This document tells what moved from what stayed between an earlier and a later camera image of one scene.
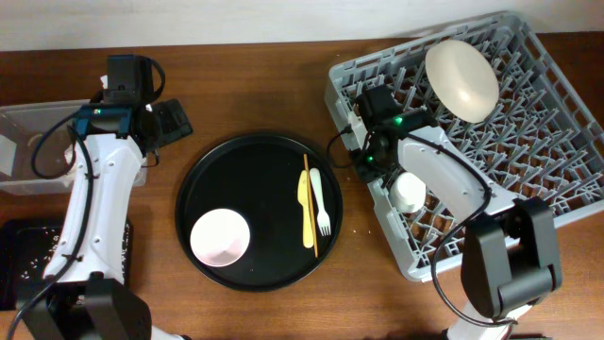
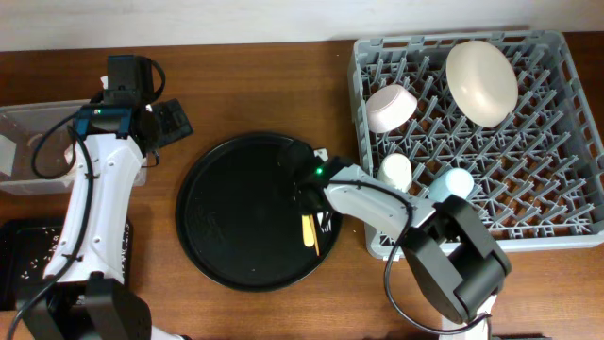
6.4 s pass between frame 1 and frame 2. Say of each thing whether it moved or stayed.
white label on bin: stayed
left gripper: stayed
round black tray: stayed
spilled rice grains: stayed
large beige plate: moved
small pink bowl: moved
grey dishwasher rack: moved
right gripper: moved
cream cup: moved
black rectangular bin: stayed
